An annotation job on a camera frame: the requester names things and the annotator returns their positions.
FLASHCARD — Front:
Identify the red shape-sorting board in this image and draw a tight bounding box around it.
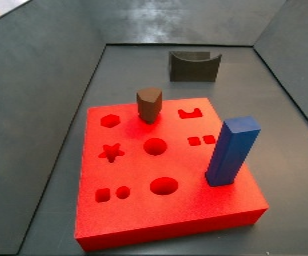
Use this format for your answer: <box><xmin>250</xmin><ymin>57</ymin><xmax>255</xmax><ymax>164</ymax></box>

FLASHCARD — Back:
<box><xmin>73</xmin><ymin>98</ymin><xmax>268</xmax><ymax>252</ymax></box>

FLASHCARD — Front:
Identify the brown rounded peg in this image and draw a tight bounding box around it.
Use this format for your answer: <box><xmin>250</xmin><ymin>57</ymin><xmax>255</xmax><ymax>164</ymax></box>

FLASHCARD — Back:
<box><xmin>136</xmin><ymin>87</ymin><xmax>161</xmax><ymax>124</ymax></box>

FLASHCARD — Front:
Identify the blue rectangular block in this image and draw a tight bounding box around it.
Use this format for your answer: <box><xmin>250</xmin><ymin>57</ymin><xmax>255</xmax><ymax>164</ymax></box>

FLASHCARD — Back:
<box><xmin>204</xmin><ymin>116</ymin><xmax>260</xmax><ymax>186</ymax></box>

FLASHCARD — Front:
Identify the black curved holder stand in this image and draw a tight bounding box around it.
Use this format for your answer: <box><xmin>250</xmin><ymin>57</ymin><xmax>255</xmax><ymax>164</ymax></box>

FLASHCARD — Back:
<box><xmin>168</xmin><ymin>51</ymin><xmax>222</xmax><ymax>82</ymax></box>

